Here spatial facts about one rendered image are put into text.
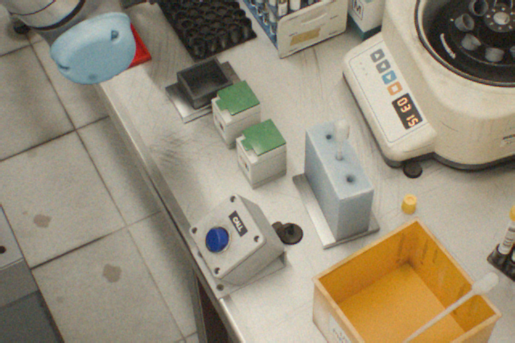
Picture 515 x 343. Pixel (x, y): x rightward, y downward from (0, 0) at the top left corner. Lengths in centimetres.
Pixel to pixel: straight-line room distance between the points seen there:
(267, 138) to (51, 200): 118
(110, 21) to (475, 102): 43
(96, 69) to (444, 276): 42
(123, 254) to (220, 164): 98
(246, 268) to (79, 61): 31
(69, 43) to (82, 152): 142
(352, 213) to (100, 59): 34
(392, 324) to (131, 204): 121
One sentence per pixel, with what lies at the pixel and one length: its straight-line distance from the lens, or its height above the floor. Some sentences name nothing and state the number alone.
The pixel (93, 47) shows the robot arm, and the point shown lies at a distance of 87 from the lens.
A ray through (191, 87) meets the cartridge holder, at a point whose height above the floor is 89.
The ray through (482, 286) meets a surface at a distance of 97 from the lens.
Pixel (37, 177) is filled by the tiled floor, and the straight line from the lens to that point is 226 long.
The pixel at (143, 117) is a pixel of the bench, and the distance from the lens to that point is 121.
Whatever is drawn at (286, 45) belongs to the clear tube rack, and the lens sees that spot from 125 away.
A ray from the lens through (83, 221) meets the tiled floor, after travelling 218.
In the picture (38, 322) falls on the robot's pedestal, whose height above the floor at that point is 80.
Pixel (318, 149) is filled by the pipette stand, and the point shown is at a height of 97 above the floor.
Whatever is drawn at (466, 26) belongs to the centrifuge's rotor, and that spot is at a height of 98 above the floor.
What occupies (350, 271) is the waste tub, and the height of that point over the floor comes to 95.
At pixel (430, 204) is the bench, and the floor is 87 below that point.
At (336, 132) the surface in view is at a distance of 100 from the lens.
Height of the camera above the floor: 184
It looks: 57 degrees down
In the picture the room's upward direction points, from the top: 2 degrees counter-clockwise
